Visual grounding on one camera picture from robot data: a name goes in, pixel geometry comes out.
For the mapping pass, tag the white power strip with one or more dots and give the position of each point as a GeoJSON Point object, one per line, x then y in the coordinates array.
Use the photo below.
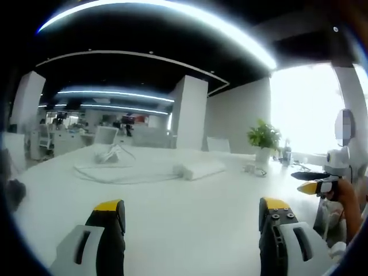
{"type": "Point", "coordinates": [201, 169]}

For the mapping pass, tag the dark blurry object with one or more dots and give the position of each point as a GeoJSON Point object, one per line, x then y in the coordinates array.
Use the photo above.
{"type": "Point", "coordinates": [14, 192]}

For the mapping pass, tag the white clothes hanger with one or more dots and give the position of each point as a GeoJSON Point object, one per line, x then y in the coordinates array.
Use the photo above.
{"type": "Point", "coordinates": [107, 155]}

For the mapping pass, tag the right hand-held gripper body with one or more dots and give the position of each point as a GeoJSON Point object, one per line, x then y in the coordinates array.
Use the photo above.
{"type": "Point", "coordinates": [337, 159]}

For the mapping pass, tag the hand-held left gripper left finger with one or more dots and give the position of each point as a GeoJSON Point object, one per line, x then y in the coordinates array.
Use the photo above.
{"type": "Point", "coordinates": [72, 253]}

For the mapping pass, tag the white office chair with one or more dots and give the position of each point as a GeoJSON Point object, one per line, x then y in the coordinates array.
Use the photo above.
{"type": "Point", "coordinates": [105, 135]}

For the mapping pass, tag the green potted plant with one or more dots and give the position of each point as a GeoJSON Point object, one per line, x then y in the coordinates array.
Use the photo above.
{"type": "Point", "coordinates": [266, 138]}

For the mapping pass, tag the white drawer desk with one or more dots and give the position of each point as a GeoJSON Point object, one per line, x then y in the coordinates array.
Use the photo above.
{"type": "Point", "coordinates": [66, 142]}

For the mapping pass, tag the ceiling light strip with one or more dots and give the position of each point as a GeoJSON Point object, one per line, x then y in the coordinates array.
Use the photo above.
{"type": "Point", "coordinates": [201, 20]}

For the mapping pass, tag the person's right hand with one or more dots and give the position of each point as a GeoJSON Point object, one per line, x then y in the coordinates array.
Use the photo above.
{"type": "Point", "coordinates": [340, 191]}

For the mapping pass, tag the small white adapter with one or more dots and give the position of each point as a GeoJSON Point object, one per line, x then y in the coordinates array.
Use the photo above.
{"type": "Point", "coordinates": [250, 168]}

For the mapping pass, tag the white cloth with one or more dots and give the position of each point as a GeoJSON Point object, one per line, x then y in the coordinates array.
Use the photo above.
{"type": "Point", "coordinates": [330, 218]}

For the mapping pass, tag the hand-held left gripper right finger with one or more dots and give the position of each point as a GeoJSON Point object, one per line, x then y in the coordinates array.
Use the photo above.
{"type": "Point", "coordinates": [290, 250]}

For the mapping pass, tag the flat black object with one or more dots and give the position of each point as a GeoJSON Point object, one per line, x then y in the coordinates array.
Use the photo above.
{"type": "Point", "coordinates": [307, 174]}

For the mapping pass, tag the small dark desk item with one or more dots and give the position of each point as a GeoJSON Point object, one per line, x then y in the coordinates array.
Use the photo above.
{"type": "Point", "coordinates": [286, 155]}

